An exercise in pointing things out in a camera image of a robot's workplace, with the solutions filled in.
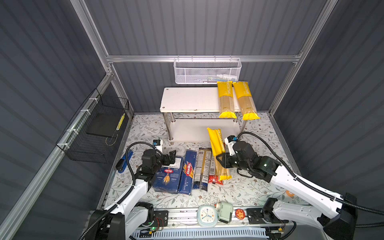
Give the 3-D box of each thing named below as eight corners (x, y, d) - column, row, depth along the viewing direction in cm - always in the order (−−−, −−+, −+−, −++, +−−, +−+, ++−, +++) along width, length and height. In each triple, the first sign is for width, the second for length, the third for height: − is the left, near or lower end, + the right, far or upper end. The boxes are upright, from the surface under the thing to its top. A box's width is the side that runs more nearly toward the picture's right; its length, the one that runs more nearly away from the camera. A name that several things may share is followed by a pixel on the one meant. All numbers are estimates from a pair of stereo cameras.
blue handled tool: (116, 172, 91) (113, 169, 87) (127, 152, 100) (124, 148, 96) (122, 173, 91) (119, 170, 87) (133, 153, 100) (130, 149, 96)
